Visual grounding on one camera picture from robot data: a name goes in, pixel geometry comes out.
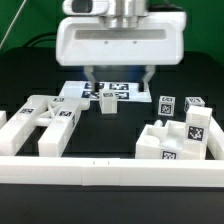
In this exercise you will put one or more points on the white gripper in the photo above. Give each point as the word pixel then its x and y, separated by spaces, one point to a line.
pixel 156 40

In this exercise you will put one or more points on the white chair seat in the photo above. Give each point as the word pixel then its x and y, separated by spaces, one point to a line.
pixel 167 141

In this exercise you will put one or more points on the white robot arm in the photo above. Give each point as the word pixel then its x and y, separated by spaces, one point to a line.
pixel 117 14

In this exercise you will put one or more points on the white tagged cube left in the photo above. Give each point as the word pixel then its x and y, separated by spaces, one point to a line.
pixel 166 106

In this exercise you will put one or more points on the white tagged cube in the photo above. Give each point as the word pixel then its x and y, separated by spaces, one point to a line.
pixel 196 101
pixel 166 106

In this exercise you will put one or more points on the white tagged cube right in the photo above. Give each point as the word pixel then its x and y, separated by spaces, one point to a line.
pixel 196 101

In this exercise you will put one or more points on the thin grey rod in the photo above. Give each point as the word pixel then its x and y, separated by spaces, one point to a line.
pixel 11 25

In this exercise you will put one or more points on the white left block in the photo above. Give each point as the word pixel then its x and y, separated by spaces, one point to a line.
pixel 3 118

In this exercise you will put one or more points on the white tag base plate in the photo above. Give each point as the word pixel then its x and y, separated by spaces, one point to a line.
pixel 125 91

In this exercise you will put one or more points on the white chair back frame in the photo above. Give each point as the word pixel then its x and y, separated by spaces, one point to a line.
pixel 58 114

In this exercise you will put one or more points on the white right rail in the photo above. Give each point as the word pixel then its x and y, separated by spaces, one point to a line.
pixel 216 140

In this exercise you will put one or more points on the white rail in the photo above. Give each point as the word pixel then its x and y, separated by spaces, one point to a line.
pixel 216 140
pixel 111 172

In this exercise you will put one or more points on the white front rail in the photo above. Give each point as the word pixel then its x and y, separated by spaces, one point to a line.
pixel 111 172

